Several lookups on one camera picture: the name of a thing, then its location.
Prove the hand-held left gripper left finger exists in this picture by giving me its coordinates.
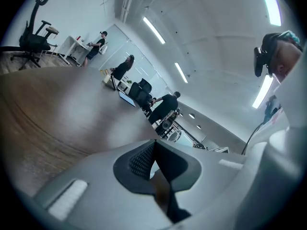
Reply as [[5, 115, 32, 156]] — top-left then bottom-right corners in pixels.
[[33, 139, 175, 230]]

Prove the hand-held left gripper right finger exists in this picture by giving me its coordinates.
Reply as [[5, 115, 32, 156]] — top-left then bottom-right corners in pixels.
[[155, 139, 248, 224]]

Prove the white shirt with pink print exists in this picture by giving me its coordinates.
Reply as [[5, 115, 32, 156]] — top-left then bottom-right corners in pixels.
[[261, 104, 288, 134]]

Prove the black chest-mounted device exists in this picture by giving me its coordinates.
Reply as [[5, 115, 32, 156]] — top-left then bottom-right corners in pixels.
[[263, 95, 282, 124]]

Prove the blue tablet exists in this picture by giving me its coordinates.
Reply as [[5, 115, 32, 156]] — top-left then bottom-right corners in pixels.
[[118, 91, 137, 108]]

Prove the long ceiling light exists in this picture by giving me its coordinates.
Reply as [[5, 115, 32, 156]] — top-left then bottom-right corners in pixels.
[[257, 0, 282, 27], [142, 16, 166, 45], [251, 74, 274, 109], [174, 62, 189, 84]]

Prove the black office chair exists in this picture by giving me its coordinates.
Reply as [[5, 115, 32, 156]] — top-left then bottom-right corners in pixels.
[[0, 0, 59, 70], [128, 81, 142, 103], [138, 78, 153, 112]]

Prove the person's head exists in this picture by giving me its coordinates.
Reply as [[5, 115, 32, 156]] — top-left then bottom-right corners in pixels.
[[268, 41, 303, 85]]

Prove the teal hair clip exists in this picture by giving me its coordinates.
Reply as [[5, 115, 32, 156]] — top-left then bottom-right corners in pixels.
[[279, 30, 301, 45]]

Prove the tan cushioned stool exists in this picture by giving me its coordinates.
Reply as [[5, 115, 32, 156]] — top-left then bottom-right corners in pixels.
[[40, 26, 59, 57]]

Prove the black cable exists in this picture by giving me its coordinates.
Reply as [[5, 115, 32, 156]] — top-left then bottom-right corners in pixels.
[[241, 122, 262, 155]]

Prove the black head-mounted camera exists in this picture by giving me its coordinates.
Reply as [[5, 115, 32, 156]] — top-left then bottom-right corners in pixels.
[[253, 32, 280, 78]]

